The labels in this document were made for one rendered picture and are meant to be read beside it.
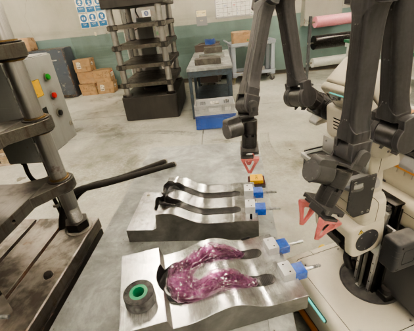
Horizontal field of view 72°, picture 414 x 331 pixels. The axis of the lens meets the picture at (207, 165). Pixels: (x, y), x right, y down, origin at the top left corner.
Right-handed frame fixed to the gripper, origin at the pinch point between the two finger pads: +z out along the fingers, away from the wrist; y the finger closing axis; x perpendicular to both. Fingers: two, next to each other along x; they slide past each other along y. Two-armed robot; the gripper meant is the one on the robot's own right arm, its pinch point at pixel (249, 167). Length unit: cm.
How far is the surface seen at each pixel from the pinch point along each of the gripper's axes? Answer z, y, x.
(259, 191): 10.6, 1.3, 3.9
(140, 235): 19.1, 17.8, -42.1
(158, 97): 65, -366, -131
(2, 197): 0, 19, -90
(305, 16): -30, -611, 150
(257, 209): 10.8, 12.8, 2.3
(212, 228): 15.7, 17.7, -14.3
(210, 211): 13.8, 10.0, -15.4
